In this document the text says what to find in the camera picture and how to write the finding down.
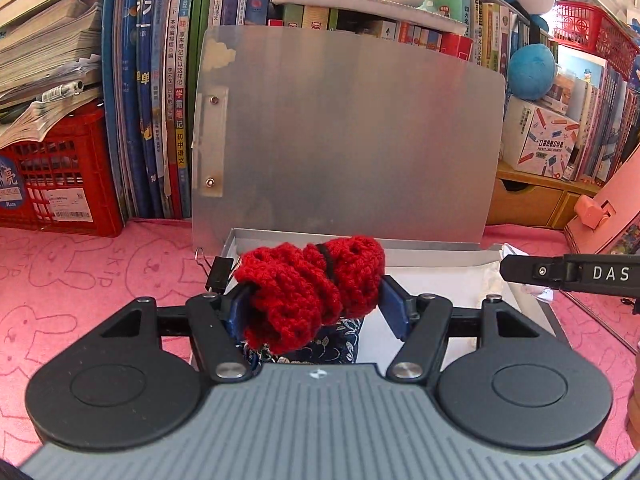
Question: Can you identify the stack of worn books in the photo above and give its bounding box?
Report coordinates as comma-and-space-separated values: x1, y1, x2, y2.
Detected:
0, 0, 108, 148

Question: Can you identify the wooden drawer unit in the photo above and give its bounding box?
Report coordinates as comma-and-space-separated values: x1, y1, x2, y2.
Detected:
487, 160, 601, 231

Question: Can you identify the pink house shaped case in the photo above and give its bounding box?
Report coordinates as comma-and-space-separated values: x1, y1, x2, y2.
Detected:
564, 160, 640, 256

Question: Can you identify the white printed carton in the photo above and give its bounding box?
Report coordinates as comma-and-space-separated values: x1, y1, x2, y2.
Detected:
500, 96, 583, 178

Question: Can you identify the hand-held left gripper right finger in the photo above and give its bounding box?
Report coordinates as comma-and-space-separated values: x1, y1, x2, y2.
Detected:
380, 275, 547, 381

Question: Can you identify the red plastic crate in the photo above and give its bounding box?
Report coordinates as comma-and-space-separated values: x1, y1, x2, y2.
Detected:
0, 105, 123, 238

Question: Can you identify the grey cardboard box with lid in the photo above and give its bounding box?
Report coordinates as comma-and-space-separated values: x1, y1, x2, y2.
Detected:
190, 25, 576, 366

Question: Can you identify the red plastic basket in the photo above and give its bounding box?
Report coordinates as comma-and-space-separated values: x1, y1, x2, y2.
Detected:
552, 0, 640, 81

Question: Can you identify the black white pen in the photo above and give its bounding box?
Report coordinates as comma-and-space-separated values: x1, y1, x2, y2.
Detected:
35, 80, 87, 107

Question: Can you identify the white tissue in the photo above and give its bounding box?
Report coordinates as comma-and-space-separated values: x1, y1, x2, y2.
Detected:
500, 242, 556, 303

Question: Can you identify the large blue white plush toy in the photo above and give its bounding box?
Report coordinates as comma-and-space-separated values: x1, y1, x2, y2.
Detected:
472, 0, 558, 101

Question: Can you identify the navy brocade drawstring pouch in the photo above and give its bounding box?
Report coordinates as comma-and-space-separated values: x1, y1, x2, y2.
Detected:
235, 316, 363, 366

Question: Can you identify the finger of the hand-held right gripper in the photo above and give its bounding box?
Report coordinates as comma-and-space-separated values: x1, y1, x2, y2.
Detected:
499, 252, 640, 314

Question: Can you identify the black binder clip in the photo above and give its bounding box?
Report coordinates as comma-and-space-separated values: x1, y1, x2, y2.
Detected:
194, 247, 236, 293

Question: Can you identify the red crochet knit piece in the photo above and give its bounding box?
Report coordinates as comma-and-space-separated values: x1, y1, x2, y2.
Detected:
234, 235, 387, 353

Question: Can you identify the pink rabbit print blanket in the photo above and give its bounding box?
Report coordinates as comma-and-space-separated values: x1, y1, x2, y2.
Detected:
0, 217, 640, 461

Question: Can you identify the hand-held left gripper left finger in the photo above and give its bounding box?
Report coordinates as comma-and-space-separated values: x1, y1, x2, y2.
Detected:
97, 285, 254, 384

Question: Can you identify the row of upright books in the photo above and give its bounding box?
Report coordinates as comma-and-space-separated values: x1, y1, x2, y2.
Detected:
102, 0, 531, 221

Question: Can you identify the shelf of thin colourful books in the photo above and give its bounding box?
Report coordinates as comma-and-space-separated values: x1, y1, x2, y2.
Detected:
550, 45, 640, 186

